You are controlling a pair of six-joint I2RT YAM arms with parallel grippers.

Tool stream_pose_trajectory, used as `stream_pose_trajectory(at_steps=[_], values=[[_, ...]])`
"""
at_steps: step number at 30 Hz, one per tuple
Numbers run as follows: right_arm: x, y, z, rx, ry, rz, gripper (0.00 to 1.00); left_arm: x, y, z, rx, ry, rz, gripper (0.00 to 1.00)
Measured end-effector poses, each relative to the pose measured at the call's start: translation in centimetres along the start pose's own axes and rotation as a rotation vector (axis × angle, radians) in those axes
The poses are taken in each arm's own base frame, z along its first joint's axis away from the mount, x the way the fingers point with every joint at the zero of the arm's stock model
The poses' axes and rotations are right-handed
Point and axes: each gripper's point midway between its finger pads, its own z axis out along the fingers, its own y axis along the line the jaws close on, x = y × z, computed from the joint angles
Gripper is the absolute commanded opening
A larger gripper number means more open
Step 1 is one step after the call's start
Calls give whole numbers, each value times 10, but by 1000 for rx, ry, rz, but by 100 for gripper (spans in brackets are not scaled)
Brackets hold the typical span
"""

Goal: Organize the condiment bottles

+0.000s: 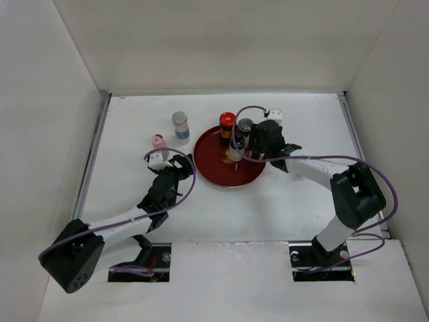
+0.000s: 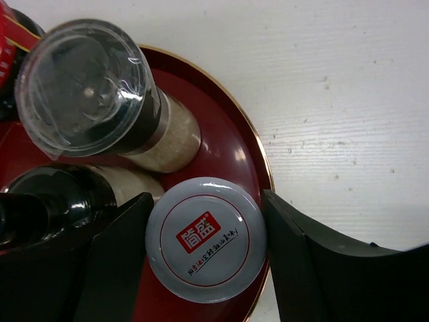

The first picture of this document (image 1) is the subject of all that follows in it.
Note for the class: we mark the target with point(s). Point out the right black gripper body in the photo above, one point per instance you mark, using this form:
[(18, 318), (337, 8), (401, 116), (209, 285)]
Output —
[(262, 147)]

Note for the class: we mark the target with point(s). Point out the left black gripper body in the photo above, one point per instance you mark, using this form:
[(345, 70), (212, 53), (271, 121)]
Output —
[(177, 174)]

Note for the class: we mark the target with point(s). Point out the clear lid white shaker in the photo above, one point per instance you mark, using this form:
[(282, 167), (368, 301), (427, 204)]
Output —
[(244, 127)]

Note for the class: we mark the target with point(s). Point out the black knob white grinder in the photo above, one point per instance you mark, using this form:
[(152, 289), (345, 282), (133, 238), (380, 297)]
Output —
[(236, 148)]

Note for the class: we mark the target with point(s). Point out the red lid chili sauce jar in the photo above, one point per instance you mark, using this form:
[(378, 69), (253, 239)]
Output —
[(226, 123)]

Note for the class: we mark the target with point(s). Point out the silver lid blue label bottle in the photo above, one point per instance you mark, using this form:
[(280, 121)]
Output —
[(181, 127)]

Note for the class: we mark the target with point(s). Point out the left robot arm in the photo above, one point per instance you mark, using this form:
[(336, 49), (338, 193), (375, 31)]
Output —
[(80, 249)]

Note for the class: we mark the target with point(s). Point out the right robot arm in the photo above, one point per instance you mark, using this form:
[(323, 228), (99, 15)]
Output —
[(355, 193)]

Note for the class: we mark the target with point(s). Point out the red round tray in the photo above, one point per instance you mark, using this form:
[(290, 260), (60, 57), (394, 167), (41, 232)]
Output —
[(211, 160)]

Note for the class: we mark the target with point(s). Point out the pink lid spice bottle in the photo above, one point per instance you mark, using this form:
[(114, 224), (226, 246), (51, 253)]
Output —
[(158, 142)]

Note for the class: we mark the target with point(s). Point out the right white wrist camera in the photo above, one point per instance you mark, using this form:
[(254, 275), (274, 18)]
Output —
[(274, 114)]

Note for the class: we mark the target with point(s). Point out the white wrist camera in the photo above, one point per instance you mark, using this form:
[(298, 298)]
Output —
[(274, 114), (156, 161)]

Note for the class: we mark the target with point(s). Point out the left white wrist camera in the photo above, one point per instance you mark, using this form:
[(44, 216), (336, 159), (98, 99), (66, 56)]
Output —
[(156, 161)]

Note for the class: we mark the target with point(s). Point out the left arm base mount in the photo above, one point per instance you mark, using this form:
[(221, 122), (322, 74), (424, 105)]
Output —
[(151, 264)]

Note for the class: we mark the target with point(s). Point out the right metal frame rail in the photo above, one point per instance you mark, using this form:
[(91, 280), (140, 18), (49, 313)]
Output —
[(374, 225)]

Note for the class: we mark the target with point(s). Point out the metal frame rail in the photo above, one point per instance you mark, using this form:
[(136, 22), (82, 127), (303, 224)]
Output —
[(374, 225), (92, 153)]

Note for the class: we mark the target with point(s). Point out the left metal frame rail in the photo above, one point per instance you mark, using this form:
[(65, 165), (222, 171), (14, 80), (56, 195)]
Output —
[(92, 153)]

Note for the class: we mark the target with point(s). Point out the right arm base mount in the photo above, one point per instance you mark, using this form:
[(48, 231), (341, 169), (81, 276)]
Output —
[(307, 268)]

